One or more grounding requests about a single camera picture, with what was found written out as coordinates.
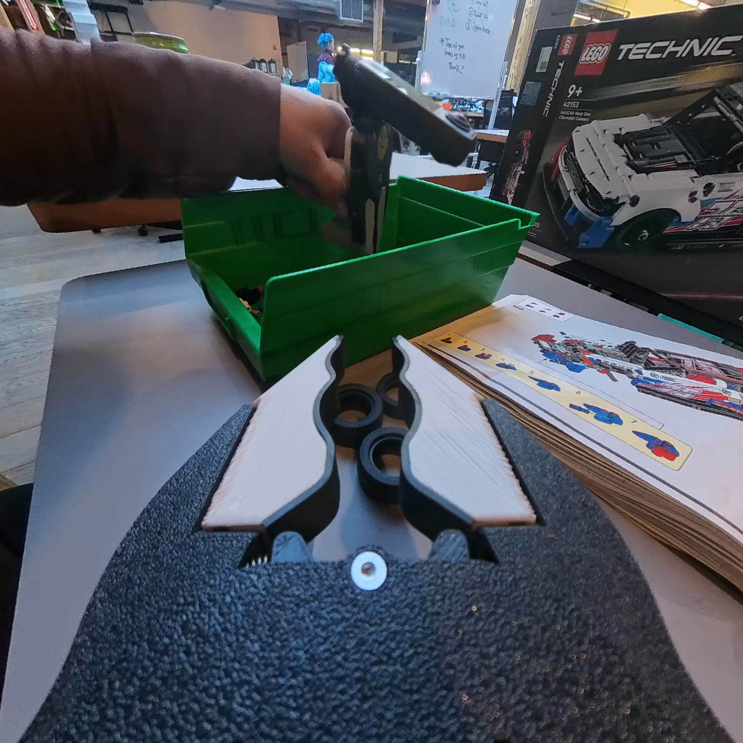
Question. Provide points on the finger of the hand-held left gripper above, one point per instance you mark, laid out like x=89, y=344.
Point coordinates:
x=359, y=209
x=378, y=209

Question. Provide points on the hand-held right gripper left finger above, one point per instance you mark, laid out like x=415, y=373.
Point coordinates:
x=273, y=458

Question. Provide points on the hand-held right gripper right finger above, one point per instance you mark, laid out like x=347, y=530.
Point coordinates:
x=458, y=458

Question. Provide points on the green plastic bin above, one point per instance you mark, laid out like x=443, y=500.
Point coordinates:
x=406, y=290

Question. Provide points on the small brick pieces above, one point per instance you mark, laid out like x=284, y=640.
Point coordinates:
x=249, y=299

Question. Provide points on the thick building instruction booklet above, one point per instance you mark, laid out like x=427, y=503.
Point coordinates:
x=714, y=453

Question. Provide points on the person's left forearm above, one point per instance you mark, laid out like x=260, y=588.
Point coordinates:
x=145, y=116

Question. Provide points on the grey desk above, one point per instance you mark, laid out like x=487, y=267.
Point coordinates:
x=145, y=377

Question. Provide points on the person's left hand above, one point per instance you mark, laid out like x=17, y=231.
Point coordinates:
x=313, y=145

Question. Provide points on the black rubber toy tire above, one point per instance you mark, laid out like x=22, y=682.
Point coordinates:
x=355, y=436
x=377, y=487
x=382, y=400

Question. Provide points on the whiteboard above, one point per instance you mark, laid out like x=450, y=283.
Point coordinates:
x=464, y=35

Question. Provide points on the green round container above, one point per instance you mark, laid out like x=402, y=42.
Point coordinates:
x=162, y=43

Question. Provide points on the black toy car box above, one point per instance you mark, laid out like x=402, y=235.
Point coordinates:
x=638, y=174

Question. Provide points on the wooden table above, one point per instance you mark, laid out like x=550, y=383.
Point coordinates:
x=87, y=215

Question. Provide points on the person's dark trousers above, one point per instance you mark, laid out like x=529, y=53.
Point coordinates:
x=11, y=580

